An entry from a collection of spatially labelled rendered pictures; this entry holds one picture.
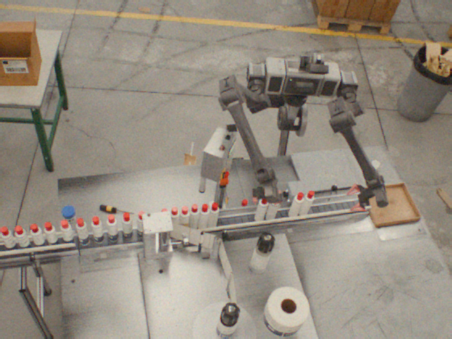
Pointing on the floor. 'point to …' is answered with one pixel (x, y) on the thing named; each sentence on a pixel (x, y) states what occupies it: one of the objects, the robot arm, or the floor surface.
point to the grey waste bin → (420, 96)
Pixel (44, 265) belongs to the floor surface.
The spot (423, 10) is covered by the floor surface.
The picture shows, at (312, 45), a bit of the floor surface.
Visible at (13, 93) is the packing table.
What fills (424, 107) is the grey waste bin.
